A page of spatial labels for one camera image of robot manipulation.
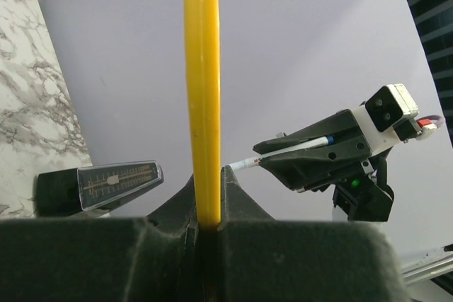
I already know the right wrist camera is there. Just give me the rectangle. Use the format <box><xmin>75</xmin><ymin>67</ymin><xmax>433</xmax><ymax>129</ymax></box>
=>
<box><xmin>352</xmin><ymin>83</ymin><xmax>422</xmax><ymax>156</ymax></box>

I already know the blue whiteboard marker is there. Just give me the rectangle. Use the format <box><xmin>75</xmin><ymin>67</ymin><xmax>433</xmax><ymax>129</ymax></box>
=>
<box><xmin>228</xmin><ymin>134</ymin><xmax>337</xmax><ymax>171</ymax></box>

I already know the yellow framed whiteboard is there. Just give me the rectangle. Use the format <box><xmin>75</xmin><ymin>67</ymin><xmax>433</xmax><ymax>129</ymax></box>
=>
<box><xmin>184</xmin><ymin>0</ymin><xmax>221</xmax><ymax>231</ymax></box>

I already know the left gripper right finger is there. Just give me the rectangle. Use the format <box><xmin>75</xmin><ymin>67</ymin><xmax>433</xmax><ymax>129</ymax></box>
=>
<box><xmin>218</xmin><ymin>167</ymin><xmax>409</xmax><ymax>301</ymax></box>

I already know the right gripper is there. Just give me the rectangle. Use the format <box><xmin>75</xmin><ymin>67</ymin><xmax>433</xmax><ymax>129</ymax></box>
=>
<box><xmin>253</xmin><ymin>109</ymin><xmax>372</xmax><ymax>191</ymax></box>

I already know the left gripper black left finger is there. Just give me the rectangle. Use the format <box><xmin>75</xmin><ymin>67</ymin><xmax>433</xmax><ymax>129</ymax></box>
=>
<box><xmin>1</xmin><ymin>182</ymin><xmax>198</xmax><ymax>301</ymax></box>

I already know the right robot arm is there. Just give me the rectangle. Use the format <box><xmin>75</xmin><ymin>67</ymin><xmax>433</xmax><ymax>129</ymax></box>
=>
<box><xmin>253</xmin><ymin>109</ymin><xmax>394</xmax><ymax>222</ymax></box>

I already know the black eraser holder stand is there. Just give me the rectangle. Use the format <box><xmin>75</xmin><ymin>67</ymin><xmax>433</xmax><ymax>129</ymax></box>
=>
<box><xmin>33</xmin><ymin>161</ymin><xmax>164</xmax><ymax>218</ymax></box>

